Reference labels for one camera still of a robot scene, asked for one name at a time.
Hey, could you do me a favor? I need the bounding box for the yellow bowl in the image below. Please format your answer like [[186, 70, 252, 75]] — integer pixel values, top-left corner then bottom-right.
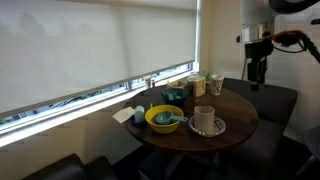
[[144, 104, 185, 135]]

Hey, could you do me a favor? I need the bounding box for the small white cup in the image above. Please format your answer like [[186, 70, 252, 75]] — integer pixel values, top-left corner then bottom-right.
[[143, 75, 153, 90]]

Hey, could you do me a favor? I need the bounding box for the dark teal bowl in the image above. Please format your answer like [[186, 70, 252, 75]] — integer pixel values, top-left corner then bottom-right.
[[160, 88, 190, 108]]

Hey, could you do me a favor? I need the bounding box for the white roller blind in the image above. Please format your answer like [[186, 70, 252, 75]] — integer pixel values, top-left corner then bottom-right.
[[0, 0, 198, 116]]

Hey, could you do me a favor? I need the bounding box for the dark table base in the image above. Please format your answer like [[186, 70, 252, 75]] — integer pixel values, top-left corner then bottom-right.
[[138, 149, 234, 180]]

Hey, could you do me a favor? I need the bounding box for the grey ceramic mug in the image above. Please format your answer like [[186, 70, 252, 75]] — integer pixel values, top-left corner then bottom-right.
[[193, 105, 216, 134]]

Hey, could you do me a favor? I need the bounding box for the light wooden box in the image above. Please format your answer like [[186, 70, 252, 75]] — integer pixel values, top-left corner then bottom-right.
[[165, 79, 188, 90]]

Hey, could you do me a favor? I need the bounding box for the teal plastic scoop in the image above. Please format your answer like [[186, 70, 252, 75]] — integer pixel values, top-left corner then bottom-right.
[[162, 89, 180, 102]]

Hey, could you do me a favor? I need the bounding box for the dark blue small dish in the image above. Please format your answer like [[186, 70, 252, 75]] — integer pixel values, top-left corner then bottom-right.
[[129, 114, 147, 129]]

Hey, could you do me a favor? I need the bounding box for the dark grey sofa bench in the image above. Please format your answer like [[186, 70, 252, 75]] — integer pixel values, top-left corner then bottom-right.
[[221, 77, 299, 180]]

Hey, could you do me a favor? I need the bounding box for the light blue small container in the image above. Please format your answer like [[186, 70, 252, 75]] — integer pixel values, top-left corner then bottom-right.
[[133, 105, 146, 124]]

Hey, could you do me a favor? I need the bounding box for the teal measuring cup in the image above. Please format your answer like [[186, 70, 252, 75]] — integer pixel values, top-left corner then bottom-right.
[[155, 110, 189, 126]]

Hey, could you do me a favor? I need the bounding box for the small green plant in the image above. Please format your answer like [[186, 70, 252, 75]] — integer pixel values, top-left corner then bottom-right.
[[201, 71, 213, 84]]

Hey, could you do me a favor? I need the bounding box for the patterned plate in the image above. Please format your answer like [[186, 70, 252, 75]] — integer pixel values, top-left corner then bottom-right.
[[188, 115, 227, 138]]

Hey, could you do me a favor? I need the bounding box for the patterned drinking cup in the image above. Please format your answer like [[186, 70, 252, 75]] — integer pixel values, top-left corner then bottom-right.
[[209, 73, 225, 97]]

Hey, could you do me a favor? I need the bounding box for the grey metal pole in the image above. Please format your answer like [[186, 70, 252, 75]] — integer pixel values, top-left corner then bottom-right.
[[241, 58, 250, 81]]

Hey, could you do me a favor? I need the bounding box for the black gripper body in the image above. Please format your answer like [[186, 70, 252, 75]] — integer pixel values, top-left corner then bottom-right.
[[244, 39, 275, 65]]

